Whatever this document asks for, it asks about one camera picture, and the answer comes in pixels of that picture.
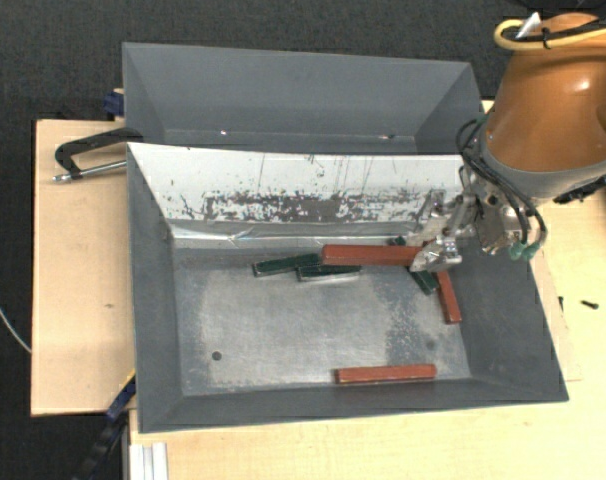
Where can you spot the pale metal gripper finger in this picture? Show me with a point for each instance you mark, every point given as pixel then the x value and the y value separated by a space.
pixel 432 215
pixel 439 258

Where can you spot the red-brown block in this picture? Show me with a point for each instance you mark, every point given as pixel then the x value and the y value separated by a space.
pixel 385 374
pixel 449 300
pixel 368 255

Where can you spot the dark green flat block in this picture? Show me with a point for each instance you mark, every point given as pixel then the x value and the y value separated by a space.
pixel 328 272
pixel 285 265
pixel 426 283

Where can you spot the small black screw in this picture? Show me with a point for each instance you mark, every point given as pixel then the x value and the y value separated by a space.
pixel 589 305

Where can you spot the grey metal bin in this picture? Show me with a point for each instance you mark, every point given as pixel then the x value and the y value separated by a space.
pixel 303 328

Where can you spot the pale flat board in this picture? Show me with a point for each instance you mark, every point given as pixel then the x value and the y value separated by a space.
pixel 80 278

